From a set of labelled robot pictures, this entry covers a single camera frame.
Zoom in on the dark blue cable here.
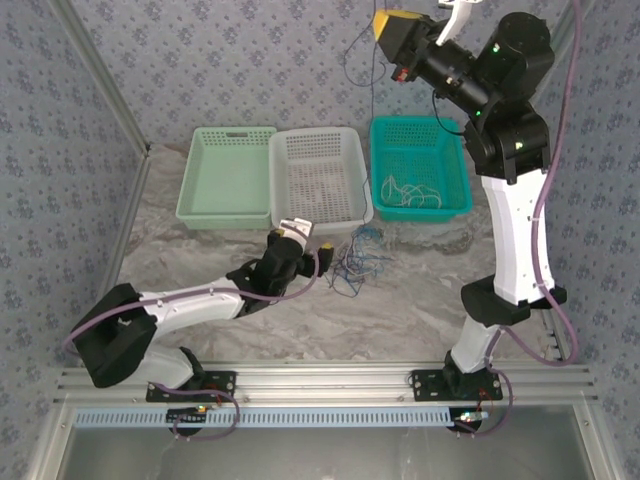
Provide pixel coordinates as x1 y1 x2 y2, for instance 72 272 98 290
339 224 396 300

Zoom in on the light blue cable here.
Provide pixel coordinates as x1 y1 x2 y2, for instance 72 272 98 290
349 225 387 274

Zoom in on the white cable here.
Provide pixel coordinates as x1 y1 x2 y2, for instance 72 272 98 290
380 174 444 210

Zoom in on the mint green plastic basket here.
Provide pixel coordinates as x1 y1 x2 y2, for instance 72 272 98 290
174 125 279 231

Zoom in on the white plastic basket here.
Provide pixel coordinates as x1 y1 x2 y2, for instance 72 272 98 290
268 126 375 236

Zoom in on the teal plastic basket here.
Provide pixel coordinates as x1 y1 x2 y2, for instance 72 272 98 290
368 115 474 224

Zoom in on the grey metal panel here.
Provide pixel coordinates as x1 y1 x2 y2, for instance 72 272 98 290
27 402 624 480

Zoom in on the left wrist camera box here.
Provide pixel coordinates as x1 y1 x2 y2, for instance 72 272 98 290
277 217 317 247

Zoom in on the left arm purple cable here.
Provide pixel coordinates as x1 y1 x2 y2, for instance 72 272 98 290
62 247 324 444

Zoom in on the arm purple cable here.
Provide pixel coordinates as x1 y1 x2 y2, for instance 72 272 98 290
457 0 585 439
62 247 324 444

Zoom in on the aluminium frame post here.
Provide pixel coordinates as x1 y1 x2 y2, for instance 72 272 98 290
49 0 153 157
548 0 584 49

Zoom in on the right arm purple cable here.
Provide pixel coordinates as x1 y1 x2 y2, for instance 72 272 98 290
457 0 585 439

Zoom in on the wide aluminium mounting rail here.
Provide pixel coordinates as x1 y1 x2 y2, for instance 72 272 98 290
53 362 600 405

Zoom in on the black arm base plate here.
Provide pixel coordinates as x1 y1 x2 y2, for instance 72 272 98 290
145 368 238 404
410 368 504 404

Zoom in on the aluminium side rail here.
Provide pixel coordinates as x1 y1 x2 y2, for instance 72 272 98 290
94 147 154 301
542 299 572 365

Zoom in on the pale blue slotted cable duct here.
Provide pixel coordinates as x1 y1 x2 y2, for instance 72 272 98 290
74 405 454 430

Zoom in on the black controller board mount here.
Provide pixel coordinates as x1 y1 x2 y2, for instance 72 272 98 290
451 407 490 435
166 407 210 435

